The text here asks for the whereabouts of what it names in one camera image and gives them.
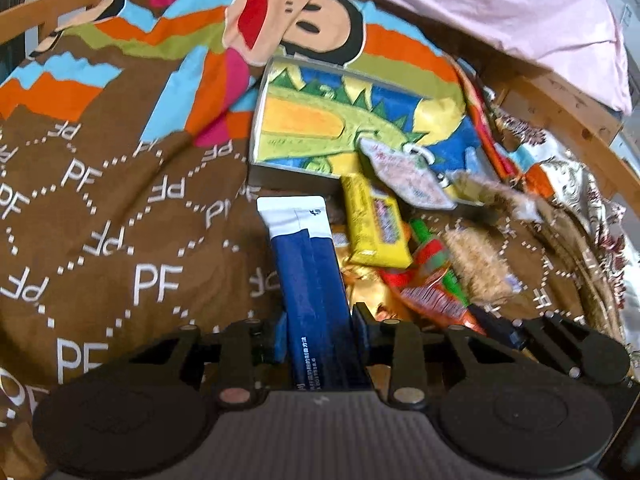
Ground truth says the white pink printed snack packet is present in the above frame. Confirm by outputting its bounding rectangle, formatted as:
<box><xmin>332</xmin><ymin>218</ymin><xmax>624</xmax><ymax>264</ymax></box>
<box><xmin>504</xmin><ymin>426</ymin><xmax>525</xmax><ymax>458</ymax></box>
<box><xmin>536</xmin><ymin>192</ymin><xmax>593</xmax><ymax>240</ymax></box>
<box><xmin>358</xmin><ymin>136</ymin><xmax>456</xmax><ymax>210</ymax></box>

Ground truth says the white floral satin quilt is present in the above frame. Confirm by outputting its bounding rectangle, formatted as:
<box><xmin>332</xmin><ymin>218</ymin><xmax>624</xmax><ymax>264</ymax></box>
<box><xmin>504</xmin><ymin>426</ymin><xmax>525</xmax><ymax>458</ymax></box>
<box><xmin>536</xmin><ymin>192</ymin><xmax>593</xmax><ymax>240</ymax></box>
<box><xmin>491</xmin><ymin>105</ymin><xmax>639</xmax><ymax>367</ymax></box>

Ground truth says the green red orange snack packet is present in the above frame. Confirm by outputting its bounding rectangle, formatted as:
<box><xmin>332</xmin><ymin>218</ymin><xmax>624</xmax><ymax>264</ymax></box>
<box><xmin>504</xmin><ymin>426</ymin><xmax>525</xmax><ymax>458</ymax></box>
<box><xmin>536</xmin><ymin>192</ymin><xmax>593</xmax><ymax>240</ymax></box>
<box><xmin>378</xmin><ymin>218</ymin><xmax>485</xmax><ymax>335</ymax></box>

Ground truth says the clear pack of crackers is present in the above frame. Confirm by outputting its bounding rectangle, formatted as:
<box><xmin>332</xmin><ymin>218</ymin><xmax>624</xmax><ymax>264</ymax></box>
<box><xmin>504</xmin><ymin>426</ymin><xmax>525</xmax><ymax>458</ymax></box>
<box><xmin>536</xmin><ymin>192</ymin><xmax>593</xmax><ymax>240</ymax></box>
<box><xmin>440</xmin><ymin>228</ymin><xmax>518</xmax><ymax>304</ymax></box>

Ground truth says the yellow snack bar pack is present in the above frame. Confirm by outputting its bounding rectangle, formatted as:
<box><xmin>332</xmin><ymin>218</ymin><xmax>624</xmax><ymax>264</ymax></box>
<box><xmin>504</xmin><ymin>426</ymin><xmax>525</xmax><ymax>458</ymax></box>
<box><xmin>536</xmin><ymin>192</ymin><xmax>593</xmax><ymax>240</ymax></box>
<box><xmin>341</xmin><ymin>174</ymin><xmax>412</xmax><ymax>270</ymax></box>

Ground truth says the colourful monkey print blanket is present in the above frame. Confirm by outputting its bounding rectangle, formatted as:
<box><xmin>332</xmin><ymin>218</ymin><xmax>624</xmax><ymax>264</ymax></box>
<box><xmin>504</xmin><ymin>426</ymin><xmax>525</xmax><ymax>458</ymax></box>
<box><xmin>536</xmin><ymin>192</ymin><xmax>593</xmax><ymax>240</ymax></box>
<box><xmin>0</xmin><ymin>0</ymin><xmax>626</xmax><ymax>480</ymax></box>

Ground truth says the metal tray with dinosaur picture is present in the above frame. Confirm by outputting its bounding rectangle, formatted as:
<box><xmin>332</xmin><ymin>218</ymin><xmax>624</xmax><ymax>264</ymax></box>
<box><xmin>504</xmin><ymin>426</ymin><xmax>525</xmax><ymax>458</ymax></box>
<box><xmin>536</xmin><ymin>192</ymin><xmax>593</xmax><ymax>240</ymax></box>
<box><xmin>247</xmin><ymin>56</ymin><xmax>487</xmax><ymax>195</ymax></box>

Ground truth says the wooden bed frame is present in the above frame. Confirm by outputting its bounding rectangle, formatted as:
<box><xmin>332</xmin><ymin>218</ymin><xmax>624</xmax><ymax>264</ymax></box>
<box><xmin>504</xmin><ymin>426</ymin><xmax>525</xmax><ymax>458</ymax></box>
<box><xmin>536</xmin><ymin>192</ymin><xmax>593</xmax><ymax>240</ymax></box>
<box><xmin>1</xmin><ymin>0</ymin><xmax>639</xmax><ymax>211</ymax></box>

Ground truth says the blue white snack pouch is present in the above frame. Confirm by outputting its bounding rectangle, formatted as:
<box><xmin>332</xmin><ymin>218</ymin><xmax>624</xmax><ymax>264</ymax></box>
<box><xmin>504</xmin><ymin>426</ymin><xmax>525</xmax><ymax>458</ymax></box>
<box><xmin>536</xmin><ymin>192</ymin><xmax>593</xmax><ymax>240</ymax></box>
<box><xmin>257</xmin><ymin>196</ymin><xmax>371</xmax><ymax>391</ymax></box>

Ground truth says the clear bag of bread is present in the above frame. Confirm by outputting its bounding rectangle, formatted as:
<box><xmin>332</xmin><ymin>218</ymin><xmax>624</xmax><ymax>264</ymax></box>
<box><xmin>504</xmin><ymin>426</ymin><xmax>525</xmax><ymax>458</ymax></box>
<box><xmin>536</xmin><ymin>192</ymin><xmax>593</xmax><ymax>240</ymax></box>
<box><xmin>446</xmin><ymin>170</ymin><xmax>542</xmax><ymax>222</ymax></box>

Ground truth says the gold foil snack packet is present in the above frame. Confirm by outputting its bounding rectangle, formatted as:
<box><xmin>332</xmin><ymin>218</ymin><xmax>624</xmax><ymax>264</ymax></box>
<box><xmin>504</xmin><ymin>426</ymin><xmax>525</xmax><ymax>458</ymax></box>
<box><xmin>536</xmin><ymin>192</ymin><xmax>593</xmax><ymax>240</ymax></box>
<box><xmin>328</xmin><ymin>224</ymin><xmax>417</xmax><ymax>323</ymax></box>

